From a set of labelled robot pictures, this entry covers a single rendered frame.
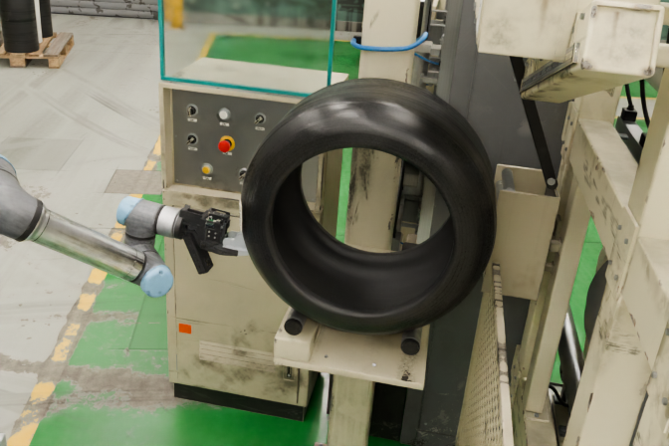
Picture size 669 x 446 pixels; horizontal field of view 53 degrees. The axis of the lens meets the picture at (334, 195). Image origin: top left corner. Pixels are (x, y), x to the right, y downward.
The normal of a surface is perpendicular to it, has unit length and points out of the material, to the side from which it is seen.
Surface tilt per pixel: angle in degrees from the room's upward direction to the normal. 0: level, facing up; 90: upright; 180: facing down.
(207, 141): 90
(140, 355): 0
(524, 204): 90
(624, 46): 72
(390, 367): 0
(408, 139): 80
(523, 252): 90
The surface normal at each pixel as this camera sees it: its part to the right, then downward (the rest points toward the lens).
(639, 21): -0.15, 0.08
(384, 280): -0.21, -0.54
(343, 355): 0.07, -0.91
